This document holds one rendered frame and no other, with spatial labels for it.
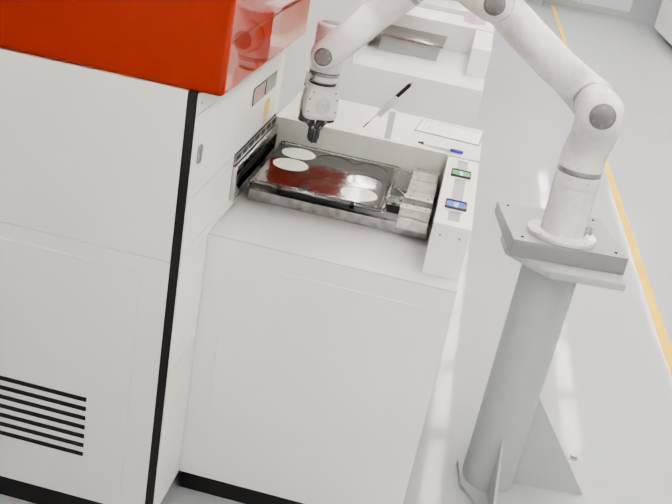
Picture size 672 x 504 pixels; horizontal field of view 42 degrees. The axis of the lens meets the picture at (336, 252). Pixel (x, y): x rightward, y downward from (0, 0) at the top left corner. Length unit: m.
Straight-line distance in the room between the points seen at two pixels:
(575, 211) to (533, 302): 0.28
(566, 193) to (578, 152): 0.12
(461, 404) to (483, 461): 0.49
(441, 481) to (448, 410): 0.41
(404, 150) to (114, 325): 1.03
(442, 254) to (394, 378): 0.34
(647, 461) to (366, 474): 1.22
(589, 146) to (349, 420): 0.95
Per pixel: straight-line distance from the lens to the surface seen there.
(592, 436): 3.34
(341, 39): 2.32
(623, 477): 3.19
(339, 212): 2.38
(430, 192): 2.56
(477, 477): 2.85
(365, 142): 2.67
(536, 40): 2.35
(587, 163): 2.41
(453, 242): 2.15
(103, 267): 2.10
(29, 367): 2.32
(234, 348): 2.31
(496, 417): 2.72
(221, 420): 2.44
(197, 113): 1.89
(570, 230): 2.46
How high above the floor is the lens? 1.73
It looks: 24 degrees down
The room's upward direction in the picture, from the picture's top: 11 degrees clockwise
